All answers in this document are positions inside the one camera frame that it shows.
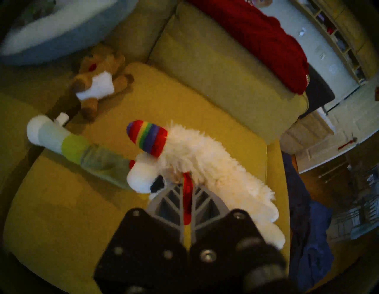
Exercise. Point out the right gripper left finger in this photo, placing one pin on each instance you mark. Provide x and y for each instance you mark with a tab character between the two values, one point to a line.
142	246

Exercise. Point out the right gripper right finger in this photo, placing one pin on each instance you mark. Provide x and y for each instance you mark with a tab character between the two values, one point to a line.
225	237

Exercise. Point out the white fluffy plush toy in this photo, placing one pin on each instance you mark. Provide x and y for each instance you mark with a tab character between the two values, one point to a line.
207	154

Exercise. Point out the green bottle plush toy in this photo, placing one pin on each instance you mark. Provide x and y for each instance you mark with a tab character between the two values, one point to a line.
74	148

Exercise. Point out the white and blue dog bed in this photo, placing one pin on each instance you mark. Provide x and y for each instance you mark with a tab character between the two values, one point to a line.
59	26

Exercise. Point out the dark blue blanket heap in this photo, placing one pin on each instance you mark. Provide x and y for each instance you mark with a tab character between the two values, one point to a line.
311	237

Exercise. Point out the wooden drawer cabinet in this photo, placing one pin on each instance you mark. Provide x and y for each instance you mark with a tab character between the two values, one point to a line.
305	136

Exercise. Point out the brown reindeer plush toy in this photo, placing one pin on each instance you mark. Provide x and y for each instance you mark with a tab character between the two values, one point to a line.
100	83

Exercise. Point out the yellow sofa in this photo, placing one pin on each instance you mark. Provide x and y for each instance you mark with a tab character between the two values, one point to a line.
207	68

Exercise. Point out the white panel door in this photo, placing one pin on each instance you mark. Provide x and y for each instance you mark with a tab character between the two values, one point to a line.
349	118

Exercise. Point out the yellow back cushion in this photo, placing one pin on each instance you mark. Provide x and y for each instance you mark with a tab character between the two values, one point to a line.
213	65

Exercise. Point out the red blanket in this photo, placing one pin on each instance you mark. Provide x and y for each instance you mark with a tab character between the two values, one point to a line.
260	38

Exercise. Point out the cartoon child wall decoration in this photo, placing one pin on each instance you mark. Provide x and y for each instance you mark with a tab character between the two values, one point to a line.
260	2

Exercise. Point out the wooden wall cabinets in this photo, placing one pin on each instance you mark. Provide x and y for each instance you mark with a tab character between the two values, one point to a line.
355	26

